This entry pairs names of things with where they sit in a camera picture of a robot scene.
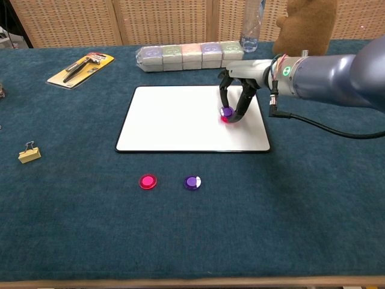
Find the black diagonal pole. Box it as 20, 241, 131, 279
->
5, 0, 34, 49

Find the white magnetic board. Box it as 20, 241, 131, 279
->
115, 85, 271, 154

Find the wrapped pack of pastel boxes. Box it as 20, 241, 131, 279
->
134, 41, 245, 73

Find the razor in yellow blister pack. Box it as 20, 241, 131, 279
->
46, 52, 116, 90

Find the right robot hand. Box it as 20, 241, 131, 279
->
218, 58, 273, 125

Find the teal table cloth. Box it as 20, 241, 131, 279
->
0, 39, 385, 282

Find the yellow binder clip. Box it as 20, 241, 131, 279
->
17, 140, 42, 164

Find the wicker folding screen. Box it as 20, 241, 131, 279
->
8, 0, 385, 49

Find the clear plastic water bottle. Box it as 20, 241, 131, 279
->
239, 0, 266, 54

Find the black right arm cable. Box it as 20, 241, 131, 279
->
268, 87, 385, 140

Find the brown plush toy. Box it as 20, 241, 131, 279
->
272, 0, 337, 58

